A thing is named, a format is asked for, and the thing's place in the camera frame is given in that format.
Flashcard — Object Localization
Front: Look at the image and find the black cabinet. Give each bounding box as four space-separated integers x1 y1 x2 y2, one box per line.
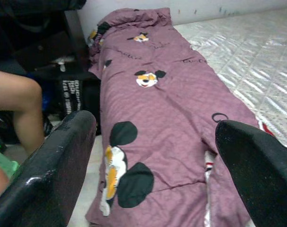
0 0 91 76

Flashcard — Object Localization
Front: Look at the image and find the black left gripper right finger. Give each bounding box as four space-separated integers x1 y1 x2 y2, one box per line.
215 120 287 227

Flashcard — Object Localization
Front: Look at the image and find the mauve cartoon print blanket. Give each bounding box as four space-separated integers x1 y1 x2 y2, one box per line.
85 7 276 227

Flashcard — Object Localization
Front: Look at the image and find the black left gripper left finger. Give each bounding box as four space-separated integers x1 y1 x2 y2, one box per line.
0 110 97 227

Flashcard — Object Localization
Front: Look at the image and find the grey quilted mattress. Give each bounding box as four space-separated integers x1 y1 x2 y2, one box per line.
173 6 287 152

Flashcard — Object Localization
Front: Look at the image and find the person in dark shirt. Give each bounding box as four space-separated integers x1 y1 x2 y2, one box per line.
0 67 46 204

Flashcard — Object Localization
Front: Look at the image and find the black bag with white lettering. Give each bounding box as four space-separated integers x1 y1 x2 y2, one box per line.
55 72 101 135

